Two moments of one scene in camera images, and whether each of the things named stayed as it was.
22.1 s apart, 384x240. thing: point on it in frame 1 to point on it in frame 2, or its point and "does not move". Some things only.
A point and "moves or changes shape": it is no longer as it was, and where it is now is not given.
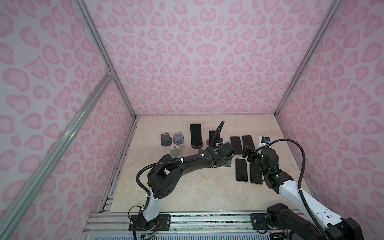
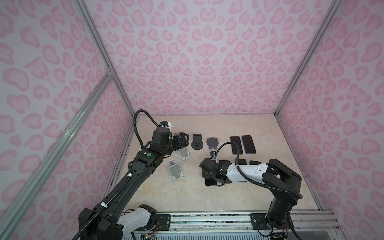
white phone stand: [226, 163] moves or changes shape
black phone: [247, 140] does not move
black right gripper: [253, 152] to [204, 173]
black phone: [237, 144] does not move
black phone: [196, 134] to [210, 181]
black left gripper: [229, 157] to [184, 141]
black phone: [211, 134] moves or changes shape
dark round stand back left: [197, 146] does not move
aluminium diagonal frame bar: [11, 217] does not move
